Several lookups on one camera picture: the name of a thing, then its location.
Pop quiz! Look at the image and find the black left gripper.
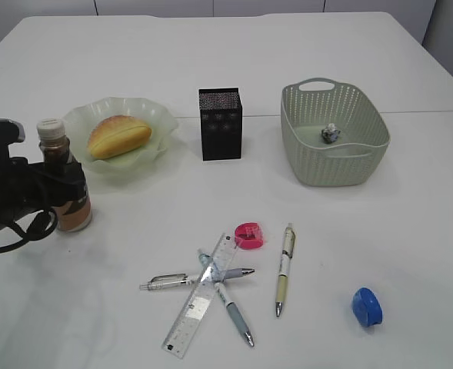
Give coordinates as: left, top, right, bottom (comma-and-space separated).
0, 118, 86, 242

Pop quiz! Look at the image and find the brown coffee bottle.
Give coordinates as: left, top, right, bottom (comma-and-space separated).
37, 118, 92, 232

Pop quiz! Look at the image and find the yellow bread roll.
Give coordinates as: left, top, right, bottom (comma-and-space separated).
87, 115, 152, 160

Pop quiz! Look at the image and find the blue paper ball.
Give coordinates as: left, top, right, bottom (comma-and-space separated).
321, 123, 341, 145

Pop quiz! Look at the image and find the pale green glass plate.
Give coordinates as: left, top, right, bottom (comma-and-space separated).
63, 97, 178, 174

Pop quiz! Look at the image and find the silver grey pen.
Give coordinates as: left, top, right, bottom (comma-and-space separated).
139, 268, 255, 291

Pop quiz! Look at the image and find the black mesh pen holder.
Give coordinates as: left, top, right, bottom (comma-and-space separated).
198, 88, 242, 161

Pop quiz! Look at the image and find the pink pencil sharpener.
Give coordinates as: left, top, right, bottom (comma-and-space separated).
235, 222, 265, 250

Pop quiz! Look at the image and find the light blue pen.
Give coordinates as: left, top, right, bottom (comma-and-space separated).
213, 268, 255, 347

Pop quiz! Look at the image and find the beige white pen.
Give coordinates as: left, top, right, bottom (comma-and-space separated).
275, 223, 296, 317

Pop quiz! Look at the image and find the grey green plastic basket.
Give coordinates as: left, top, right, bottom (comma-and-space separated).
281, 79, 391, 187

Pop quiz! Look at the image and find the blue pencil sharpener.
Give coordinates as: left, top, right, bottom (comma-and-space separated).
351, 287, 383, 328

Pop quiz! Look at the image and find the clear plastic ruler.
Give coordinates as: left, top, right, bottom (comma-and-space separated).
162, 233, 237, 359

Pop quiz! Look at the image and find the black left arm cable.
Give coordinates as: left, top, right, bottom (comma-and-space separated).
0, 207, 59, 255

